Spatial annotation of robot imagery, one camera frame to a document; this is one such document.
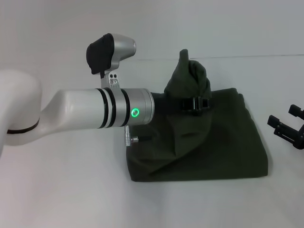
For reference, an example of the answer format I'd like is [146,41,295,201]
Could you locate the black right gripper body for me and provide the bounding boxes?
[293,121,304,151]

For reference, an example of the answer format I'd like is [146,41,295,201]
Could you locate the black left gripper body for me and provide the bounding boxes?
[152,94,186,113]

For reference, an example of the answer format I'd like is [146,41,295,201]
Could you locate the dark green FREE t-shirt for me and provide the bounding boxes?
[127,48,271,183]

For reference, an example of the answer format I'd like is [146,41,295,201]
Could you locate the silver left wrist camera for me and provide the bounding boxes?
[85,32,138,90]

